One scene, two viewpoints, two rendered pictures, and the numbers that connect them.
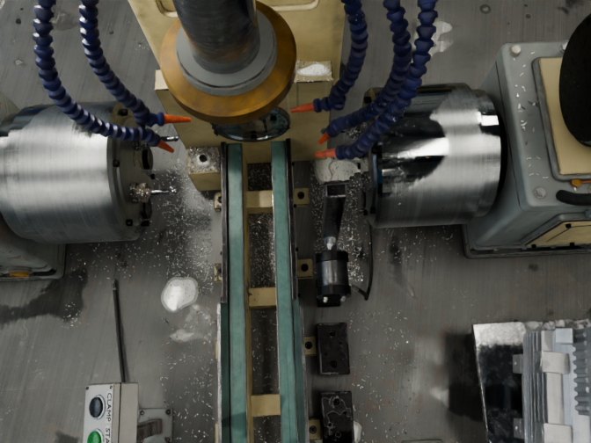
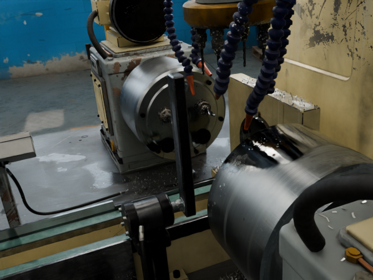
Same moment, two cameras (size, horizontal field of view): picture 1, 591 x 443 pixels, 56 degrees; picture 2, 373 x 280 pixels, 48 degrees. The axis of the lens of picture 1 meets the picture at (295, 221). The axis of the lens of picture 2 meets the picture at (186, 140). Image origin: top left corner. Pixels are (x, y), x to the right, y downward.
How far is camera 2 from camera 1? 0.85 m
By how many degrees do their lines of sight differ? 61
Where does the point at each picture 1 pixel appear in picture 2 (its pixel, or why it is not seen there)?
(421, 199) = (237, 190)
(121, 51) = not seen: hidden behind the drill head
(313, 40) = (344, 125)
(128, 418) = (6, 149)
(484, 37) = not seen: outside the picture
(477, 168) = (295, 190)
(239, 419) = (15, 243)
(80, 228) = (129, 100)
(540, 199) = (292, 231)
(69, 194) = (142, 78)
